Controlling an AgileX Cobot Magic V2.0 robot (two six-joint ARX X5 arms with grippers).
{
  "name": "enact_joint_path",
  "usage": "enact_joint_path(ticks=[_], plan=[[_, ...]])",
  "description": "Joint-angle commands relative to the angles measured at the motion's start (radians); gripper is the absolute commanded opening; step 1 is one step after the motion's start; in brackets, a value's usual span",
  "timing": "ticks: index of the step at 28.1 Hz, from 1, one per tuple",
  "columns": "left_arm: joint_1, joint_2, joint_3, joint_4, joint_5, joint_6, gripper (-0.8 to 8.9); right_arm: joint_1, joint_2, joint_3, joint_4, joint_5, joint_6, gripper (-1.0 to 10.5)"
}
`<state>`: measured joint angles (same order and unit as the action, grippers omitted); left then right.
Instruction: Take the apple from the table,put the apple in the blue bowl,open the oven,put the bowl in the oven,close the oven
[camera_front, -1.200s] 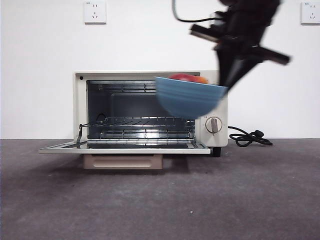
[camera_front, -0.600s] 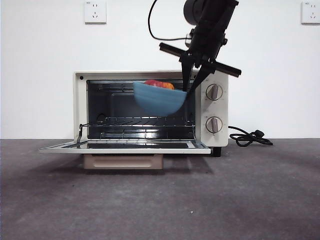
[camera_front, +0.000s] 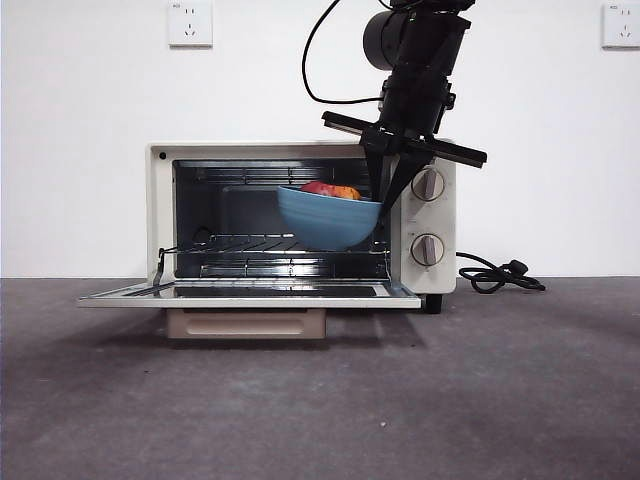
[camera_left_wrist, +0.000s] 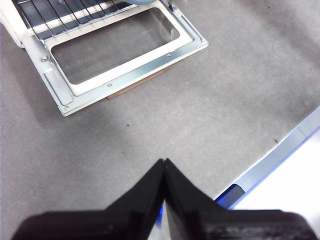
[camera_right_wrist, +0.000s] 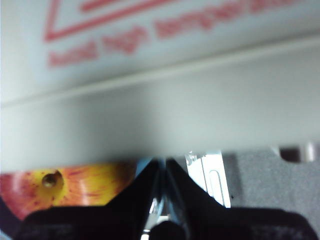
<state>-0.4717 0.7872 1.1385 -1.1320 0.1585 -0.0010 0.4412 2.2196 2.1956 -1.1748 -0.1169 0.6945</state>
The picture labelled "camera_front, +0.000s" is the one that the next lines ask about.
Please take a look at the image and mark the red yellow apple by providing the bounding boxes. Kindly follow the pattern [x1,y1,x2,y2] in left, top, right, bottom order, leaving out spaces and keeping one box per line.
[299,180,362,201]

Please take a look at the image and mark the blue bowl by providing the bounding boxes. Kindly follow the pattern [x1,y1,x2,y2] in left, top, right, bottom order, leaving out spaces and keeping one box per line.
[276,184,384,252]

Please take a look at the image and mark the oven door with glass window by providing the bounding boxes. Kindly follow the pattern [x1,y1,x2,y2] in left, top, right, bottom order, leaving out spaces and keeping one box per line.
[77,279,424,341]

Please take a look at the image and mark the beige oven knob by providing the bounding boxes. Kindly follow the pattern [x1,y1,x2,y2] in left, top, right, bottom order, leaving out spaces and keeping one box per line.
[410,168,446,202]
[410,233,446,268]

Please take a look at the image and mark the cream Toshiba toaster oven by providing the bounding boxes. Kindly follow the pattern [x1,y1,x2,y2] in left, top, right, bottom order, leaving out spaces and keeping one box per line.
[144,141,457,315]

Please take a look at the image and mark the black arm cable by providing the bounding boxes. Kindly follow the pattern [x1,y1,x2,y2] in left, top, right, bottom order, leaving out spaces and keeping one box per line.
[301,0,386,106]

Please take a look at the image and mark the black oven power cable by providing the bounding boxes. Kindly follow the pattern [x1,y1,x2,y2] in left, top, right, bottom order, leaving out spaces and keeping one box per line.
[456,251,546,294]

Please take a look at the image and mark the metal wire oven rack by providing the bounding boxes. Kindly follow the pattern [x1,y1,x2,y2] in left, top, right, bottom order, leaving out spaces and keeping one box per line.
[157,232,392,297]

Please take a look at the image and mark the white wall socket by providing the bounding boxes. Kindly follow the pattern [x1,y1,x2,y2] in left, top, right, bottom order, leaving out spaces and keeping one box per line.
[600,3,640,50]
[167,0,214,50]

